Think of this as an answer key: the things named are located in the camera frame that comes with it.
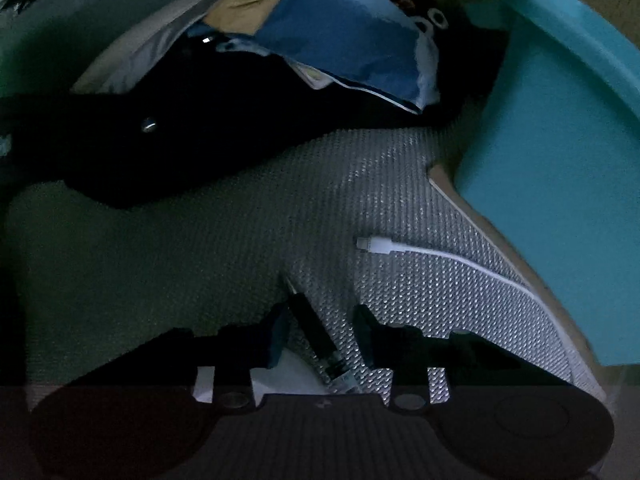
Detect white paper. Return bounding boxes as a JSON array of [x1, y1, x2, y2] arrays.
[[249, 349, 332, 397]]

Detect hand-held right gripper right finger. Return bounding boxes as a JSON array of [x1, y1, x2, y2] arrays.
[[352, 304, 543, 413]]

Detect black pen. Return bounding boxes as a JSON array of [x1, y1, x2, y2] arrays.
[[279, 271, 362, 397]]

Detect yellow cloth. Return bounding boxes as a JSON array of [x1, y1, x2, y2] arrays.
[[202, 0, 302, 37]]

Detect teal storage box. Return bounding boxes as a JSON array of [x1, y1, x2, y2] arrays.
[[456, 0, 640, 368]]

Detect blue cloth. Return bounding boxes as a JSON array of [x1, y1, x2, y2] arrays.
[[219, 0, 442, 115]]

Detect white charging cable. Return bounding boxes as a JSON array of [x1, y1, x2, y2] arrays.
[[356, 235, 577, 382]]

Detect black garment with eyelets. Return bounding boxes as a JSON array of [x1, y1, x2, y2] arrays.
[[370, 0, 507, 51]]

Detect grey textured mat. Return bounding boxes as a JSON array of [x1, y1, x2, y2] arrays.
[[5, 127, 608, 401]]

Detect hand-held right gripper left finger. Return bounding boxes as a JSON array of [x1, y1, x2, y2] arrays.
[[115, 305, 292, 413]]

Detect dark clothes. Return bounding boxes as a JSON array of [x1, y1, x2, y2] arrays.
[[0, 35, 506, 211]]

